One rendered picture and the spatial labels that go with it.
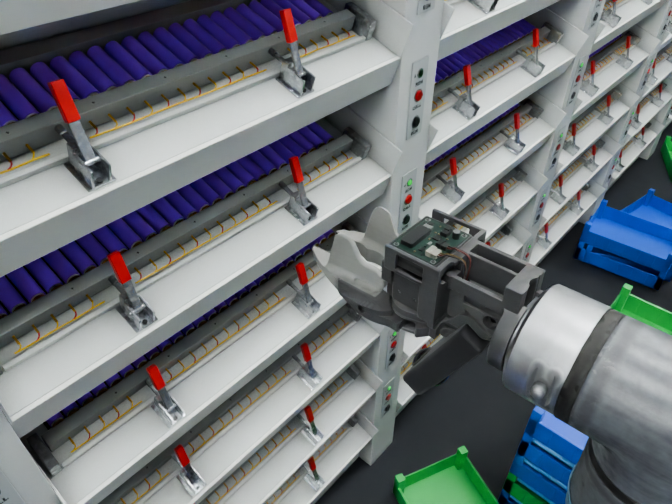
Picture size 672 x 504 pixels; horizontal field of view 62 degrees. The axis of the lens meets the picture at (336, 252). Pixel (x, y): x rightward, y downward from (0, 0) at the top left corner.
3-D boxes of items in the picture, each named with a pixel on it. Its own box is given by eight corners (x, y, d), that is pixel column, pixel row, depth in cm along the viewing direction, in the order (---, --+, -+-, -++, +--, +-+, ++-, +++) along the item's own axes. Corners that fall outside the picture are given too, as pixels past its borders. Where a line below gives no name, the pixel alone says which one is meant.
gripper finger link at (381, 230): (358, 183, 55) (428, 222, 50) (358, 231, 59) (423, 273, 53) (334, 194, 54) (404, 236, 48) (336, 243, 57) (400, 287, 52)
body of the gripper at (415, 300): (429, 203, 49) (561, 258, 42) (422, 277, 54) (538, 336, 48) (375, 243, 45) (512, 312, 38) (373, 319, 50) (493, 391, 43)
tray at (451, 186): (546, 142, 144) (577, 99, 133) (408, 253, 109) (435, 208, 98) (485, 96, 149) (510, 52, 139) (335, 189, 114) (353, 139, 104)
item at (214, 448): (373, 344, 115) (395, 310, 105) (112, 581, 81) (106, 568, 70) (306, 279, 121) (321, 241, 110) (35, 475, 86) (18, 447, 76)
